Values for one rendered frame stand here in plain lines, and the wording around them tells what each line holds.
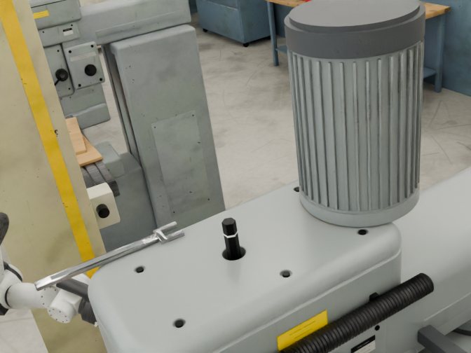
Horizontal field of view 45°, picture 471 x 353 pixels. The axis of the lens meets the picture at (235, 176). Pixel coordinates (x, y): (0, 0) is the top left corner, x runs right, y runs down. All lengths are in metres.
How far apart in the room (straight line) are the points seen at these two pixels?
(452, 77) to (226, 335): 5.68
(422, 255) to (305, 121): 0.36
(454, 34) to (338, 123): 5.37
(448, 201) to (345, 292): 0.42
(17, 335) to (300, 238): 3.17
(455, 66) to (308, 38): 5.49
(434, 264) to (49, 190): 1.93
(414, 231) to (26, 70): 1.77
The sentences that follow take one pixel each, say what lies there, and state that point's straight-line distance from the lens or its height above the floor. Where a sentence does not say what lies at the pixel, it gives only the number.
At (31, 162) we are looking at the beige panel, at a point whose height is 1.40.
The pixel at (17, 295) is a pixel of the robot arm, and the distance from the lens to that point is 1.66.
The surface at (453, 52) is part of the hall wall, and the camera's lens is 6.23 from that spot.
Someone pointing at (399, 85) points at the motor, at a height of 2.12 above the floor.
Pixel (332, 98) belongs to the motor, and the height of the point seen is 2.11.
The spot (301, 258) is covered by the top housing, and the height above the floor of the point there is 1.89.
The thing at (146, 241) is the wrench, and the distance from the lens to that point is 0.94.
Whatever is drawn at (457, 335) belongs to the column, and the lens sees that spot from 1.27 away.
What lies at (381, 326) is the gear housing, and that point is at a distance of 1.01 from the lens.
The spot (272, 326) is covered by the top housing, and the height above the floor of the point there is 1.85.
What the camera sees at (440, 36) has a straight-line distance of 6.10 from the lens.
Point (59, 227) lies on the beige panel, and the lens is 2.75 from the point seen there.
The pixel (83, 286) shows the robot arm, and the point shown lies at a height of 1.54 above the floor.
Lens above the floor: 2.42
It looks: 29 degrees down
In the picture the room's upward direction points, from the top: 9 degrees counter-clockwise
